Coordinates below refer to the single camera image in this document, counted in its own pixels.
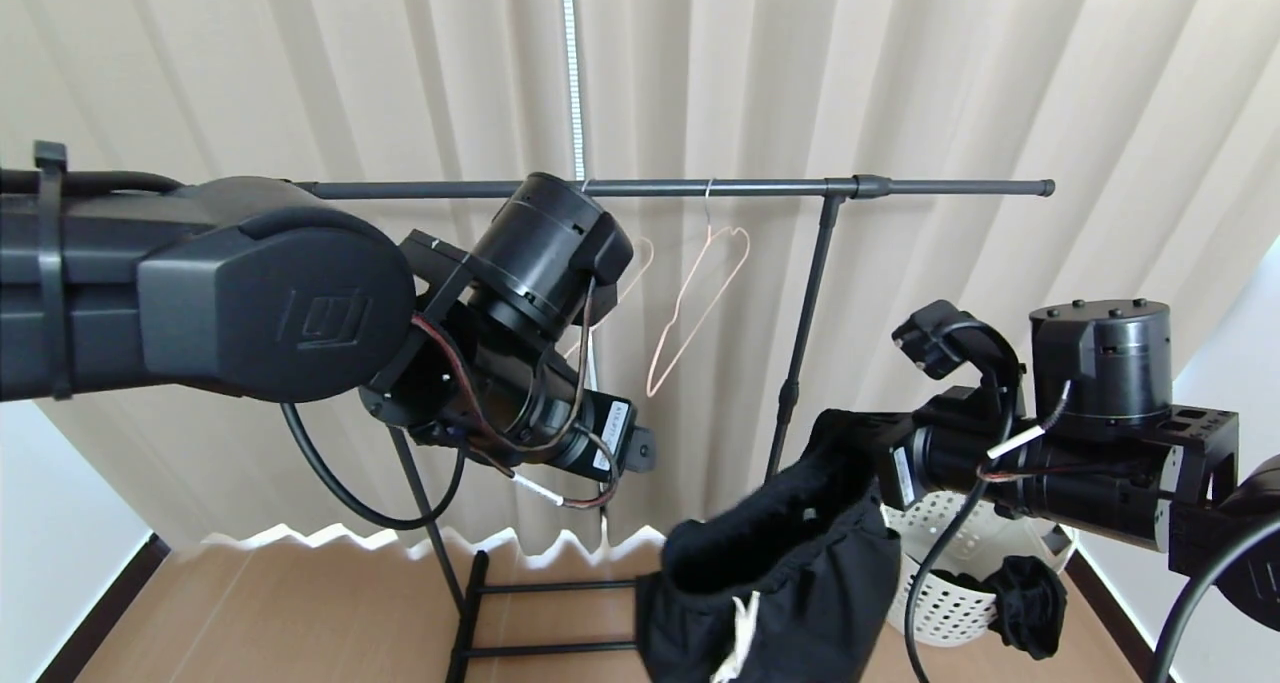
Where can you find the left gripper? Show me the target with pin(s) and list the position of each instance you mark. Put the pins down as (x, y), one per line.
(540, 413)

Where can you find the black garment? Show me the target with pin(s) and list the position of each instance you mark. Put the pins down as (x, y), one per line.
(1030, 603)

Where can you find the white laundry basket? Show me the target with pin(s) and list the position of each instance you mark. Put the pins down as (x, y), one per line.
(950, 603)

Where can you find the black shorts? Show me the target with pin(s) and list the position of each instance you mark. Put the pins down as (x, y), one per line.
(800, 583)

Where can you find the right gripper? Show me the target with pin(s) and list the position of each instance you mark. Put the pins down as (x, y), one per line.
(1060, 483)

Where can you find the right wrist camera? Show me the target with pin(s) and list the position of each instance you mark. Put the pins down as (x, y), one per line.
(925, 343)

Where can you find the pink clothes hanger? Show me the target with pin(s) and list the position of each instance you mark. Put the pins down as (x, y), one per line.
(680, 310)
(650, 263)

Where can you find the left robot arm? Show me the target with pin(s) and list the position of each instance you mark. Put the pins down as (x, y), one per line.
(250, 293)

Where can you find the beige curtain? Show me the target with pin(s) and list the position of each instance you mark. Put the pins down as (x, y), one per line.
(900, 83)

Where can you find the black clothes rack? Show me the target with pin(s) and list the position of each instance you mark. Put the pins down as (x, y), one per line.
(780, 188)

